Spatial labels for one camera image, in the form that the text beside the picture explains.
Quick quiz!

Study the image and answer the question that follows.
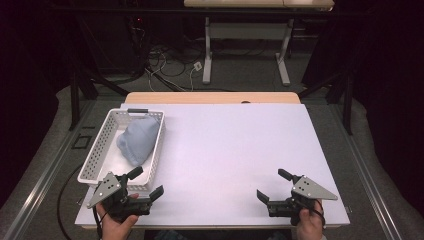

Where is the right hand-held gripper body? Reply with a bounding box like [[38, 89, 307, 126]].
[[266, 175, 339, 226]]

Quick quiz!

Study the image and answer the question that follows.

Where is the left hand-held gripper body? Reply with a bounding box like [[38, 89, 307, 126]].
[[87, 171, 154, 224]]

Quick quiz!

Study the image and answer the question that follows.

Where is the light blue cloth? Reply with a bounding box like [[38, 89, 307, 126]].
[[115, 116, 161, 168]]

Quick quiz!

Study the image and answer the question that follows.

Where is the white perforated plastic basket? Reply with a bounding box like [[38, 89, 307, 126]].
[[77, 108, 167, 193]]

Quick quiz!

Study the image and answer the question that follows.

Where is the person's right hand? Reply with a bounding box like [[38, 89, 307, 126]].
[[295, 199, 326, 240]]

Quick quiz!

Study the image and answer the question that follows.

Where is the person's left hand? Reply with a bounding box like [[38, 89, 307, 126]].
[[95, 193, 140, 240]]

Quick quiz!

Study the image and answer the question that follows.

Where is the white table board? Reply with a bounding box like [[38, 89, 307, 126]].
[[74, 102, 351, 230]]

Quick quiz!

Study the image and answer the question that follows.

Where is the black metal stand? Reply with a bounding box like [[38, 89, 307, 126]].
[[297, 66, 355, 136], [68, 13, 131, 132]]

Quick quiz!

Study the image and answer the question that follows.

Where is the wooden table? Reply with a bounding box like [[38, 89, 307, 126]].
[[124, 91, 302, 105]]

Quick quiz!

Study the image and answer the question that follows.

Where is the white-legged background desk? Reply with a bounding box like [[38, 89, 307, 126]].
[[183, 0, 335, 87]]

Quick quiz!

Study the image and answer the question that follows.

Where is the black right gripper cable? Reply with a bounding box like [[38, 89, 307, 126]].
[[309, 199, 327, 230]]

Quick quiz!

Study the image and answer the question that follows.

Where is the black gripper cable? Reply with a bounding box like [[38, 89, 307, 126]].
[[92, 204, 105, 240], [309, 199, 327, 230]]

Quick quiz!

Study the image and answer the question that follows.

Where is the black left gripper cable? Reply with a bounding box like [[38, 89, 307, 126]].
[[92, 204, 105, 240]]

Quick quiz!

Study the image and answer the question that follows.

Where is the black floor cable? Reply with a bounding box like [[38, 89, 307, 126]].
[[56, 163, 84, 240]]

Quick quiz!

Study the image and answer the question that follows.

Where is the metal floor rail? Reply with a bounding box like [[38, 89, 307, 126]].
[[0, 99, 98, 240], [328, 102, 406, 240]]

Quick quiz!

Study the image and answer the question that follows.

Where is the white cable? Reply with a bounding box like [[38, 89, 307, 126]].
[[144, 53, 202, 93]]

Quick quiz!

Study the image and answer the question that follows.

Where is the bundle of black cables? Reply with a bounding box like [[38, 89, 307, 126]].
[[124, 16, 204, 88]]

